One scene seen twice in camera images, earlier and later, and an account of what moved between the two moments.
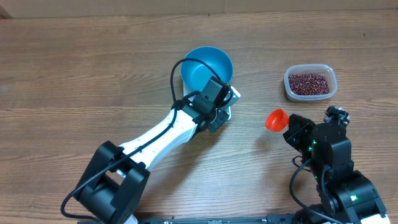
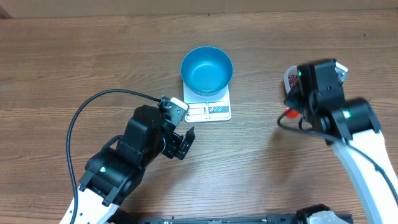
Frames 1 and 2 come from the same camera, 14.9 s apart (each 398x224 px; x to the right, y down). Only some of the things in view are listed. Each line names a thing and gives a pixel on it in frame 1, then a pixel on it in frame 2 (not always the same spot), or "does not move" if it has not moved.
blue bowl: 194,76 does not move
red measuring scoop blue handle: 277,120 → 291,114
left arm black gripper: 222,119 → 175,142
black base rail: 270,219 does not move
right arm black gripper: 300,130 → 296,100
